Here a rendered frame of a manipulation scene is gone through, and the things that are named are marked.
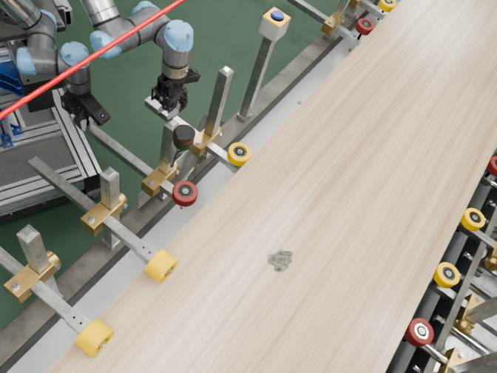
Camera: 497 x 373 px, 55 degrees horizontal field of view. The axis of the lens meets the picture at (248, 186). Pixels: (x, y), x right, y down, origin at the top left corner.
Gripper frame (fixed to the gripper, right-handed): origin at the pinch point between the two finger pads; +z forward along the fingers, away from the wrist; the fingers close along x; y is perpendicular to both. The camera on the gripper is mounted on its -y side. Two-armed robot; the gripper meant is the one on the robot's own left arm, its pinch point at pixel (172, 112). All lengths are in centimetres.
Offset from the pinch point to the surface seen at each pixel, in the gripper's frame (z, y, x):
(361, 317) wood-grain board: 10, 12, 85
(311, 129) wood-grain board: 10, -38, 36
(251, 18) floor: 98, -178, -66
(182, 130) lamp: -11.2, 10.9, 11.6
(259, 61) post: -3.6, -38.5, 7.4
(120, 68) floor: 99, -74, -93
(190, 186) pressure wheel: 9.7, 12.2, 19.0
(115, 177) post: -11.4, 35.4, 9.7
